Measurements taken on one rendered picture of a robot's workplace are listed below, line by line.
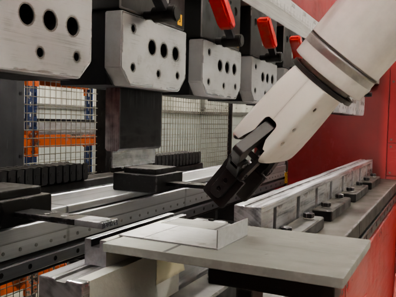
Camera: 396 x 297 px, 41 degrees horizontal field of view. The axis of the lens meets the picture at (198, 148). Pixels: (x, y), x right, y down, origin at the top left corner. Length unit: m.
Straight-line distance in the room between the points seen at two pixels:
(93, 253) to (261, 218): 0.51
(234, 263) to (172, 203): 0.76
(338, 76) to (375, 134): 2.22
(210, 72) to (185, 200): 0.63
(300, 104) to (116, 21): 0.21
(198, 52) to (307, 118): 0.26
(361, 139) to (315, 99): 2.23
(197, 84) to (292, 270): 0.33
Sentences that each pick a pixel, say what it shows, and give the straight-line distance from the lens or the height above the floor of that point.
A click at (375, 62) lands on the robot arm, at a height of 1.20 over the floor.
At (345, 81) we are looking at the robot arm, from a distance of 0.53.
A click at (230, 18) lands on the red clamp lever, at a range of 0.74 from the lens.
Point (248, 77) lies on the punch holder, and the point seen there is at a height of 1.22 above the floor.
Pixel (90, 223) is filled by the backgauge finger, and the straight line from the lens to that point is 0.70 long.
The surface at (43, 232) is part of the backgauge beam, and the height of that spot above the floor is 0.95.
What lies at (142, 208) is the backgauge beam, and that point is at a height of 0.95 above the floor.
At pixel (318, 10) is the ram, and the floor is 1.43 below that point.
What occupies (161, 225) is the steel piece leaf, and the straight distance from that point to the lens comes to 0.68.
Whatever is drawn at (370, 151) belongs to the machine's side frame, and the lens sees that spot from 2.74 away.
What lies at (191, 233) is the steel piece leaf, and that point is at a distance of 0.64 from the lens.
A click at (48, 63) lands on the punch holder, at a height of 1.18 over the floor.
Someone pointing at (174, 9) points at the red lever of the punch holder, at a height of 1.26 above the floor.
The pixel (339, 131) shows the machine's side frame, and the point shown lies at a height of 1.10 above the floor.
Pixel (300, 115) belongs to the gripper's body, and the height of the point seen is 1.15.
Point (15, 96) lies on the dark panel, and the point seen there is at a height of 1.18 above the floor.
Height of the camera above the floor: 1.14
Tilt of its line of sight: 3 degrees down
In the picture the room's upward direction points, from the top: 1 degrees clockwise
